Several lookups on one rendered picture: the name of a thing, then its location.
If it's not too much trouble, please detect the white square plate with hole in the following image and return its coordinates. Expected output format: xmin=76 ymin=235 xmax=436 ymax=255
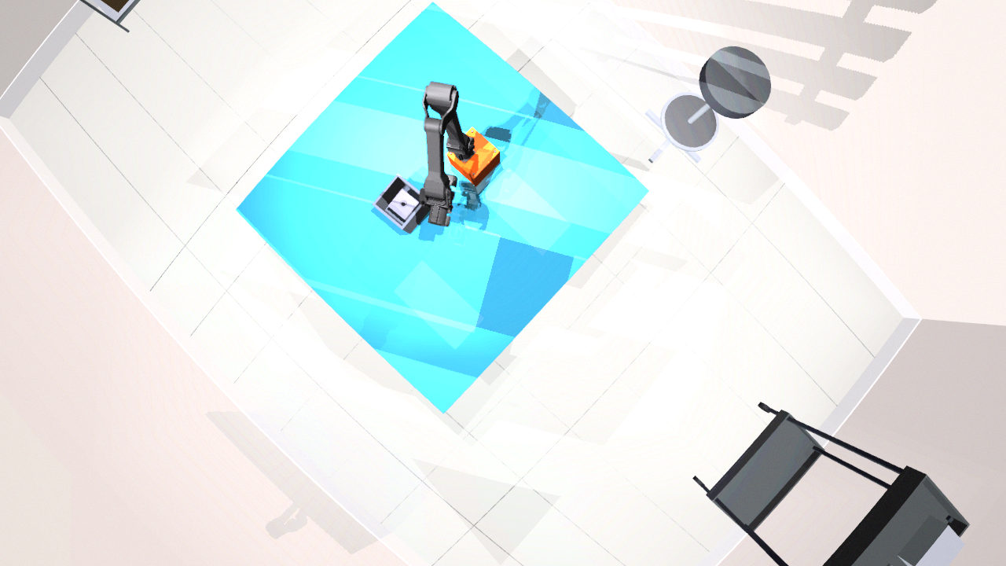
xmin=388 ymin=189 xmax=420 ymax=221

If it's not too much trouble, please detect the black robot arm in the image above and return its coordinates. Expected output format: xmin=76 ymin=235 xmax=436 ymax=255
xmin=420 ymin=81 xmax=476 ymax=227

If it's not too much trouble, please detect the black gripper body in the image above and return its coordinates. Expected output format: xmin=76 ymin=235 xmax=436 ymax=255
xmin=445 ymin=174 xmax=458 ymax=226

